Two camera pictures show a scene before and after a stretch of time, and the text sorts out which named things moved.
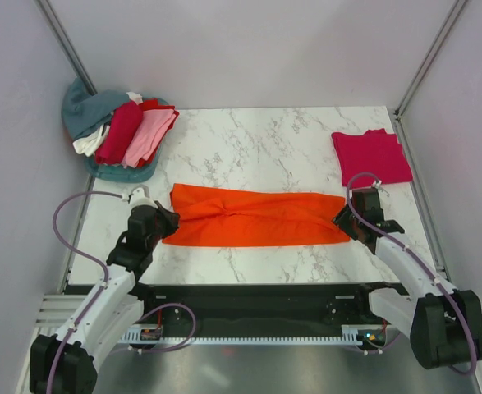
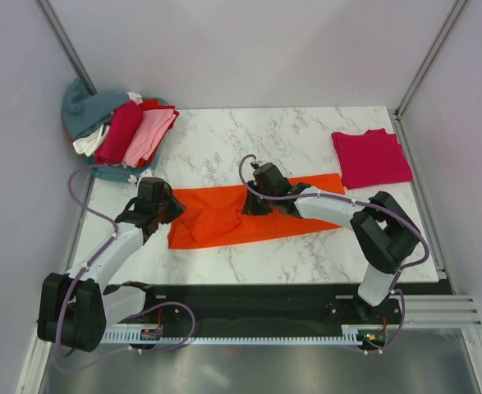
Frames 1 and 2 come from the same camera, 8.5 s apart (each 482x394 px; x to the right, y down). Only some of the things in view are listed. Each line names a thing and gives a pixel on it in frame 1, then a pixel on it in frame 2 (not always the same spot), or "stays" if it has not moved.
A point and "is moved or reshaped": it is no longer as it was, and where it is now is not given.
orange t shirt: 216,216 is moved or reshaped
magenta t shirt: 374,157 stays
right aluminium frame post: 429,57 stays
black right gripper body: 346,220 to 260,206
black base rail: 259,306 stays
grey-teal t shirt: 83,111 stays
